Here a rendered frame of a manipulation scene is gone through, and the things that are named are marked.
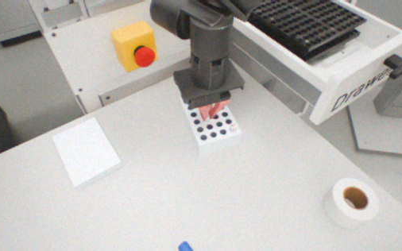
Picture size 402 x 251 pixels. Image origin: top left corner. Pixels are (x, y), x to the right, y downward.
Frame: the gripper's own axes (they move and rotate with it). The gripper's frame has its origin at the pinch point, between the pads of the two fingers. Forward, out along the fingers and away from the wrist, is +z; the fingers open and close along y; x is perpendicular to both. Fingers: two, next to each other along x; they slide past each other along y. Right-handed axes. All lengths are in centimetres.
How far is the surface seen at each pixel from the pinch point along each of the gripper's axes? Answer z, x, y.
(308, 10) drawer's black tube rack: -9.4, -12.5, -27.4
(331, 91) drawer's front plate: -9.4, 9.4, -16.6
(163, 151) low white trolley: 5.3, 1.6, 9.3
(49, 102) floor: 82, -106, 59
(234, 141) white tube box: 3.5, 5.2, -3.8
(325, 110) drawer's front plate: -5.3, 9.7, -17.1
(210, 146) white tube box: 2.8, 5.1, 1.2
